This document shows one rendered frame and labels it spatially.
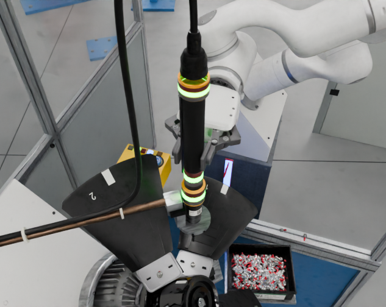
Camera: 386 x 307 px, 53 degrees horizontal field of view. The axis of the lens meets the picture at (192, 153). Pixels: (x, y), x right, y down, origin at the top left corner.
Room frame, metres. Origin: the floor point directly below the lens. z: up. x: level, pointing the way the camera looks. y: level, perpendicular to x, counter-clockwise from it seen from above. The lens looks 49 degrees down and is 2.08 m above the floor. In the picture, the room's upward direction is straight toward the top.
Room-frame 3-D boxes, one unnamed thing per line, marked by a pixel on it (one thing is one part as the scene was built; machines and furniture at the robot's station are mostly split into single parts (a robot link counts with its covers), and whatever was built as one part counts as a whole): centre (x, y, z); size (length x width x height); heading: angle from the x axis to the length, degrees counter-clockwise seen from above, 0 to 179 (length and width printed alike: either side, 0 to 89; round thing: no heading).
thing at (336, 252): (0.73, -0.21, 0.82); 0.90 x 0.04 x 0.08; 72
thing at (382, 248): (0.59, -0.62, 0.96); 0.03 x 0.03 x 0.20; 72
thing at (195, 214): (0.42, 0.00, 1.60); 0.04 x 0.04 x 0.46
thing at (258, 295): (0.55, -0.22, 0.85); 0.22 x 0.17 x 0.07; 87
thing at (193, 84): (0.42, 0.00, 1.75); 0.04 x 0.04 x 0.03
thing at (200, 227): (0.41, 0.01, 1.44); 0.09 x 0.07 x 0.10; 107
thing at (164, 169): (0.85, 0.17, 1.02); 0.16 x 0.10 x 0.11; 72
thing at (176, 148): (0.44, 0.03, 1.60); 0.07 x 0.03 x 0.03; 162
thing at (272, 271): (0.55, -0.23, 0.83); 0.19 x 0.14 x 0.04; 87
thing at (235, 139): (0.47, -0.06, 1.60); 0.08 x 0.06 x 0.01; 42
